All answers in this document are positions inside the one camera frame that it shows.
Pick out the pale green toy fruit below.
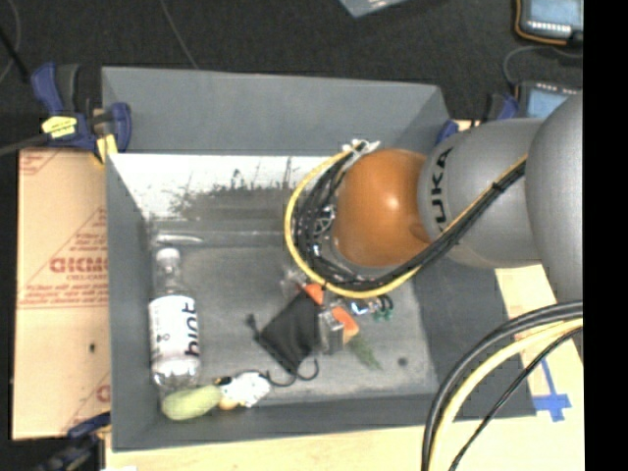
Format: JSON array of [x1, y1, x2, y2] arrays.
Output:
[[160, 384, 224, 422]]

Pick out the clear plastic bottle white label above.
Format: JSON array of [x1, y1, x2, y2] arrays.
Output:
[[147, 245, 204, 390]]

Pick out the white toy animal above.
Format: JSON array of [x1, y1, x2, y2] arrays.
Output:
[[214, 370, 273, 411]]

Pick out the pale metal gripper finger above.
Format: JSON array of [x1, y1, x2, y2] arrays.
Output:
[[281, 268, 309, 294], [317, 310, 346, 356]]

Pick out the black cloth pouch with cord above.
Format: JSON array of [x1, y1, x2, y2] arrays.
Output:
[[244, 293, 321, 388]]

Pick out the grey metal bin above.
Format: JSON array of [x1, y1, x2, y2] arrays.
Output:
[[101, 66, 537, 450]]

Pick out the orange toy carrot green leaves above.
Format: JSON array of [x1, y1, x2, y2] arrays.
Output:
[[301, 283, 385, 372]]

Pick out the brown cardboard board red print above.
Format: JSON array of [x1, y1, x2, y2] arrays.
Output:
[[10, 146, 113, 441]]

